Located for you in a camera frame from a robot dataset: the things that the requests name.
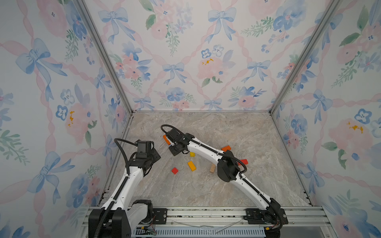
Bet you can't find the small orange block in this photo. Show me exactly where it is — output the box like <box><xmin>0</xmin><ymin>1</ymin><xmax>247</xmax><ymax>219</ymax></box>
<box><xmin>163</xmin><ymin>135</ymin><xmax>172</xmax><ymax>145</ymax></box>

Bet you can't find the small red block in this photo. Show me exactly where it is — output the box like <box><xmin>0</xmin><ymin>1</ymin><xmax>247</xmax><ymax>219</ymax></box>
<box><xmin>172</xmin><ymin>168</ymin><xmax>179</xmax><ymax>175</ymax></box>

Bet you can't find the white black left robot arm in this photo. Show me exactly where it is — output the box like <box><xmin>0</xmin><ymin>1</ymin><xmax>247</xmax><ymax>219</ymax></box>
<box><xmin>88</xmin><ymin>149</ymin><xmax>160</xmax><ymax>238</ymax></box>

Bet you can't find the short yellow block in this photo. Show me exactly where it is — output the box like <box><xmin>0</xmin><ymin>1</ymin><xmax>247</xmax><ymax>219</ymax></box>
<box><xmin>188</xmin><ymin>161</ymin><xmax>196</xmax><ymax>172</ymax></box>

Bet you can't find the long natural wood block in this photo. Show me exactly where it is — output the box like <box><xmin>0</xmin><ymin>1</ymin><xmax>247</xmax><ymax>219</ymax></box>
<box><xmin>210</xmin><ymin>164</ymin><xmax>216</xmax><ymax>173</ymax></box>

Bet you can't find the orange rectangular block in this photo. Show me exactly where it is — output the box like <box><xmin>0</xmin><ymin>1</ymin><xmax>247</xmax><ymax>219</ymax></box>
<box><xmin>221</xmin><ymin>146</ymin><xmax>232</xmax><ymax>152</ymax></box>

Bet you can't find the red rectangular block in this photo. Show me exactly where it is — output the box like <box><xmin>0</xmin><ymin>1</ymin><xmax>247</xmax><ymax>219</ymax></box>
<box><xmin>241</xmin><ymin>159</ymin><xmax>249</xmax><ymax>165</ymax></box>

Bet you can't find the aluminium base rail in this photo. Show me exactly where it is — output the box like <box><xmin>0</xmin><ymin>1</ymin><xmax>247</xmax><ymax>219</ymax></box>
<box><xmin>79</xmin><ymin>207</ymin><xmax>338</xmax><ymax>238</ymax></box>

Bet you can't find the aluminium corner post left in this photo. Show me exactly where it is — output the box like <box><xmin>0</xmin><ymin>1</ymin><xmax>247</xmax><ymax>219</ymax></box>
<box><xmin>73</xmin><ymin>0</ymin><xmax>133</xmax><ymax>116</ymax></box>

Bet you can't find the aluminium corner post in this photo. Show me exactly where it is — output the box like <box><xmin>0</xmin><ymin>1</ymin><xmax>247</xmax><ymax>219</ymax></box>
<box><xmin>73</xmin><ymin>0</ymin><xmax>133</xmax><ymax>116</ymax></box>
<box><xmin>269</xmin><ymin>0</ymin><xmax>341</xmax><ymax>116</ymax></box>

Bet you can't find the aluminium corner post right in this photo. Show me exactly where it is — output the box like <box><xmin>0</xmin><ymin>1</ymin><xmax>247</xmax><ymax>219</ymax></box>
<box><xmin>269</xmin><ymin>0</ymin><xmax>341</xmax><ymax>116</ymax></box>

